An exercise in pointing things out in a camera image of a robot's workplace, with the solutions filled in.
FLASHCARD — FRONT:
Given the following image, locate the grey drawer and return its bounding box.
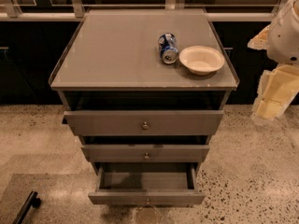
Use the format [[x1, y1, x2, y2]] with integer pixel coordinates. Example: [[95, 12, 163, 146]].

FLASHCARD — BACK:
[[64, 110, 223, 136], [89, 163, 205, 206], [81, 145, 209, 162]]

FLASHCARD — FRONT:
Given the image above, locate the grey drawer cabinet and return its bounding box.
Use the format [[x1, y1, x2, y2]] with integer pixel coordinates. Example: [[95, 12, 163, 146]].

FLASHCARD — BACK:
[[48, 8, 240, 175]]

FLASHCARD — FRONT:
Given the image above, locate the grey top drawer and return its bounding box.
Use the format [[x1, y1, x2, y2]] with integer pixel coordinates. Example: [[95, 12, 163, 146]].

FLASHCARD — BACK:
[[64, 110, 223, 136]]

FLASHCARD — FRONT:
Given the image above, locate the white paper bowl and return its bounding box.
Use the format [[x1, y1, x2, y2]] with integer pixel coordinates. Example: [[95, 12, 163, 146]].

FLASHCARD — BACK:
[[179, 46, 225, 76]]

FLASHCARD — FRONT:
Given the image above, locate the grey middle drawer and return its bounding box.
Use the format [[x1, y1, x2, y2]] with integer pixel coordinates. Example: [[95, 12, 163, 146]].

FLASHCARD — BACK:
[[81, 145, 209, 162]]

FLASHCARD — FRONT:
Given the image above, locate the grey bottom drawer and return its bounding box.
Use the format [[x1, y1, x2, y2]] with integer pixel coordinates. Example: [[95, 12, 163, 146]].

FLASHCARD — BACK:
[[89, 163, 205, 206]]

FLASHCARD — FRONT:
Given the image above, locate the black bar on floor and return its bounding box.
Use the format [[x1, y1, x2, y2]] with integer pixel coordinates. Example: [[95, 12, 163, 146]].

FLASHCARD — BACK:
[[12, 191, 41, 224]]

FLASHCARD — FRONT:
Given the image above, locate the blue crushed soda can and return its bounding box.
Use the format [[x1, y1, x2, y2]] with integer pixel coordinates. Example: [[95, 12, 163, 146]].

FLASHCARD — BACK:
[[158, 33, 178, 64]]

